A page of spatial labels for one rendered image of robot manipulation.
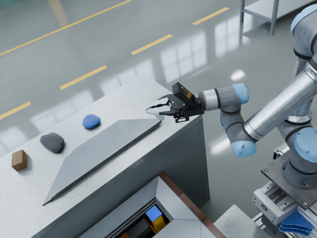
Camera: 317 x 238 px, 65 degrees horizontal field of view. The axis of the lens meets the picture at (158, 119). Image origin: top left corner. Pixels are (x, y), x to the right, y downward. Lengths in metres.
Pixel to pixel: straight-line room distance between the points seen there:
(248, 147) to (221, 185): 1.50
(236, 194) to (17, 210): 1.64
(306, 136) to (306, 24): 0.40
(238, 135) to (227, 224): 0.70
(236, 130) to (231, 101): 0.10
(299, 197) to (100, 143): 0.96
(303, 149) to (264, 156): 1.52
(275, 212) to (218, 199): 1.15
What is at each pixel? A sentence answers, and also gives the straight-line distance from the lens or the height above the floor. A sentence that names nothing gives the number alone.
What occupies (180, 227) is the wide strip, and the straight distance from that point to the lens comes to 1.28.
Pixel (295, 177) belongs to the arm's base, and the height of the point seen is 1.09.
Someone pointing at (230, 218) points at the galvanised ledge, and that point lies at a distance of 1.48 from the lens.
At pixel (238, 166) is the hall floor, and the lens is 2.45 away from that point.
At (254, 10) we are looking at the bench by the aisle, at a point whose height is 0.23.
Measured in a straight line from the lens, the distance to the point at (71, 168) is 1.36.
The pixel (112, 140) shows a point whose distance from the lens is 1.37.
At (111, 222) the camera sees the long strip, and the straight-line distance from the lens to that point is 1.37.
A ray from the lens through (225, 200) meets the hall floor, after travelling 2.28.
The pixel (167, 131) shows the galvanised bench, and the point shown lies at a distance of 1.35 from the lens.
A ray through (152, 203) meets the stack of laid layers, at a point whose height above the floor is 0.84.
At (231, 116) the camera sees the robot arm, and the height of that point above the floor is 1.37.
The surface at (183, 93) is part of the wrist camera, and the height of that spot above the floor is 1.52.
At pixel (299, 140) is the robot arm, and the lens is 1.04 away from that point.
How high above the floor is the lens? 2.05
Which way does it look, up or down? 45 degrees down
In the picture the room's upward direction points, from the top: 15 degrees counter-clockwise
